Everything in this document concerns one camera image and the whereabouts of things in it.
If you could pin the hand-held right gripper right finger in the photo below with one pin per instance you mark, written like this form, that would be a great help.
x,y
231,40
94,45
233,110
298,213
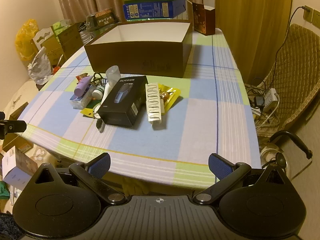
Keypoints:
x,y
220,167

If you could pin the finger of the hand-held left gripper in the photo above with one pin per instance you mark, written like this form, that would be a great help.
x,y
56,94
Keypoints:
x,y
15,126

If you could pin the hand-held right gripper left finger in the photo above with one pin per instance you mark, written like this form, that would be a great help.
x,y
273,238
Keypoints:
x,y
101,166

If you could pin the green yellow packet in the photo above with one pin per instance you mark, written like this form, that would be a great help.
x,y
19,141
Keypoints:
x,y
88,110

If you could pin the blue white plastic box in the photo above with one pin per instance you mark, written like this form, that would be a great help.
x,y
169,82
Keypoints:
x,y
80,102

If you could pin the white ribbed tray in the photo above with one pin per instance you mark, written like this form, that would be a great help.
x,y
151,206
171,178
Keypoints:
x,y
153,102

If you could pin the yellow snack packet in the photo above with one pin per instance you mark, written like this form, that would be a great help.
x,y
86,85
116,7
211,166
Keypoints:
x,y
172,97

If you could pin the black hair clip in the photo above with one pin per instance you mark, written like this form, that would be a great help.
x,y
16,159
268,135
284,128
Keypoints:
x,y
98,78

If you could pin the clear plastic cup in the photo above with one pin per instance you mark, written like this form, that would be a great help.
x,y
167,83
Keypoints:
x,y
113,76

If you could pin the brown storage box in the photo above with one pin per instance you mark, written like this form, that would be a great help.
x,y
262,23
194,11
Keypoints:
x,y
135,55

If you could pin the black brush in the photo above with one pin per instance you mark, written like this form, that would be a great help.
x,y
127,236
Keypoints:
x,y
100,126

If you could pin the white paper box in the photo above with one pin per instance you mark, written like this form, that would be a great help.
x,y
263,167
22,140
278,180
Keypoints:
x,y
17,167

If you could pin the silver plastic bag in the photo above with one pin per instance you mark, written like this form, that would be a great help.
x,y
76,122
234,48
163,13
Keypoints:
x,y
40,67

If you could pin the black product box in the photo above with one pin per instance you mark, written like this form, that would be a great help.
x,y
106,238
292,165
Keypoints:
x,y
122,100

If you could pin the white tube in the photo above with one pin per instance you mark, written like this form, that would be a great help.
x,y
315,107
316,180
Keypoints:
x,y
106,93

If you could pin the small white bottle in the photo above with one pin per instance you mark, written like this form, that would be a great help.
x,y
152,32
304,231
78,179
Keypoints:
x,y
98,92

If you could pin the black power adapter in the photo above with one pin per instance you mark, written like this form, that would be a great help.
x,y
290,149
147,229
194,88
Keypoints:
x,y
258,102

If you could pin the purple tube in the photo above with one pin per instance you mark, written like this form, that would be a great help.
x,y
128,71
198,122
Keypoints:
x,y
82,87

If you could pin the small red packet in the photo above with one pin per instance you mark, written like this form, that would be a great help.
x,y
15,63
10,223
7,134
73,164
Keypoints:
x,y
81,77

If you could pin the white power strip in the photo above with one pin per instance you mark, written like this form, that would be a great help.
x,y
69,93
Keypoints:
x,y
270,98

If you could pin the yellow plastic bag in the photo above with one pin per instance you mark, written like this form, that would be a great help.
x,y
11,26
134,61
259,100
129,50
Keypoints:
x,y
25,40

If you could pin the white cardboard cutout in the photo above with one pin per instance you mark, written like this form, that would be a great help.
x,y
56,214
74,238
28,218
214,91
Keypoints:
x,y
41,36

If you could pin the brown cardboard box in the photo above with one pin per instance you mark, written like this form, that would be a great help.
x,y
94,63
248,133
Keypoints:
x,y
67,42

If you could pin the green small box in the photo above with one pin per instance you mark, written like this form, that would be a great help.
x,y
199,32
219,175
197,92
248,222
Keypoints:
x,y
61,26

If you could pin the quilted chair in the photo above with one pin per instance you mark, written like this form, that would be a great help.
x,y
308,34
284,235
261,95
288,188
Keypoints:
x,y
297,75

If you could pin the black plastic snack container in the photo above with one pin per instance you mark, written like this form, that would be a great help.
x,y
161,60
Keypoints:
x,y
102,18

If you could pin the yellow curtain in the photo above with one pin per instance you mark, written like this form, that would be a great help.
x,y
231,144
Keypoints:
x,y
250,25

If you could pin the brown paper bag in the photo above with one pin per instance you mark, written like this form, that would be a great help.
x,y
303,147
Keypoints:
x,y
203,20

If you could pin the blue carton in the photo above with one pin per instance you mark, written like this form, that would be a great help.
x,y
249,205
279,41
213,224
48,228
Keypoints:
x,y
150,10

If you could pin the wall socket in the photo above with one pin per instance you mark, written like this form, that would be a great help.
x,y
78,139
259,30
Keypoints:
x,y
312,15

